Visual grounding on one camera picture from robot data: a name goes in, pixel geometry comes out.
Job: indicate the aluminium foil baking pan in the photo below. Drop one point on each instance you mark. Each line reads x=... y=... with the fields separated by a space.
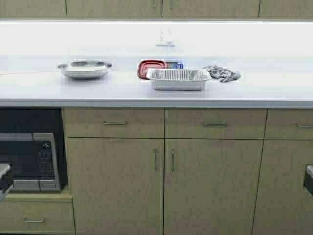
x=178 y=79

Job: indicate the cabinet door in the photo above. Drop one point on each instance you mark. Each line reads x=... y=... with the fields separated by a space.
x=210 y=8
x=117 y=185
x=284 y=206
x=119 y=9
x=210 y=186

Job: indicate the middle wooden drawer front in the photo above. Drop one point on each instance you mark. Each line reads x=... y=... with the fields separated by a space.
x=215 y=123

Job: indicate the wooden drawer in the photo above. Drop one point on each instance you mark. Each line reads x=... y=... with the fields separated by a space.
x=113 y=122
x=289 y=124
x=215 y=123

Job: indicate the blue Ziploc bag box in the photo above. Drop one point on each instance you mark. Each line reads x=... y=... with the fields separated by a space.
x=174 y=65

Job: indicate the left wooden drawer front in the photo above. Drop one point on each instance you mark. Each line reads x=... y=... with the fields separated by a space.
x=113 y=122

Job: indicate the grey patterned oven mitt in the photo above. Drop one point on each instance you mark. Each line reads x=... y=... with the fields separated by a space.
x=222 y=74

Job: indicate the steel round bowl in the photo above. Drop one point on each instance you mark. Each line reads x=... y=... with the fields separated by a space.
x=84 y=69

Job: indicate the right wooden drawer front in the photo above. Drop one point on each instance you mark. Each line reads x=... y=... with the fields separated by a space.
x=289 y=124

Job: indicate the black steel microwave oven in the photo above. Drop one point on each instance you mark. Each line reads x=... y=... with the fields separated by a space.
x=36 y=159

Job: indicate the drawer below microwave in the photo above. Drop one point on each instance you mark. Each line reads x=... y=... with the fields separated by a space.
x=22 y=217

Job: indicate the white wall outlet plate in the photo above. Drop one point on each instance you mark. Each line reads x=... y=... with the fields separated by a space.
x=165 y=38

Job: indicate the left base mount block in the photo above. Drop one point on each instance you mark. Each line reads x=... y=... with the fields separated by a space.
x=6 y=180

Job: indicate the base mount block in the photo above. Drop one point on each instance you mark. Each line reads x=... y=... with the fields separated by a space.
x=308 y=179
x=6 y=180

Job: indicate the right base mount block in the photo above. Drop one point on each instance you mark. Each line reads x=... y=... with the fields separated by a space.
x=308 y=179

